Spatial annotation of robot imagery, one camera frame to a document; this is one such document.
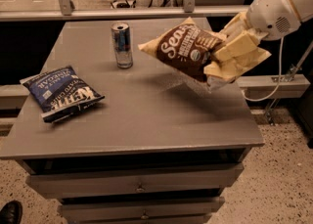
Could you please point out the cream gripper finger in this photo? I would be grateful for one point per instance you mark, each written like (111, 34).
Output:
(236, 25)
(238, 56)

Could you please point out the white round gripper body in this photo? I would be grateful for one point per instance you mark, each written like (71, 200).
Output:
(271, 16)

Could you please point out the brown chip bag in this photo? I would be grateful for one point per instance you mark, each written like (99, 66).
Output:
(185, 47)

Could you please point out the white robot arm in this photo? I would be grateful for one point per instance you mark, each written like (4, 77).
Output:
(303, 9)

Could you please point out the blue chip bag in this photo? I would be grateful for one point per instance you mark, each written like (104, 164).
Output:
(60, 93)

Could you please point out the silver blue drink can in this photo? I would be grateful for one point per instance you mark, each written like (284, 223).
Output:
(122, 44)

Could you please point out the grey drawer cabinet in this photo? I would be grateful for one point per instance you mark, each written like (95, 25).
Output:
(152, 116)

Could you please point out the lower grey drawer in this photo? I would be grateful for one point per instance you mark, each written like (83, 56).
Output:
(141, 210)

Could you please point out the grey drawer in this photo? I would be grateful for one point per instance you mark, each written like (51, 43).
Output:
(141, 210)
(139, 181)

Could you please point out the top grey drawer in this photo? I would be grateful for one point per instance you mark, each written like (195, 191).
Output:
(139, 181)

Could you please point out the black shoe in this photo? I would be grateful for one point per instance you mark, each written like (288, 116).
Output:
(11, 213)

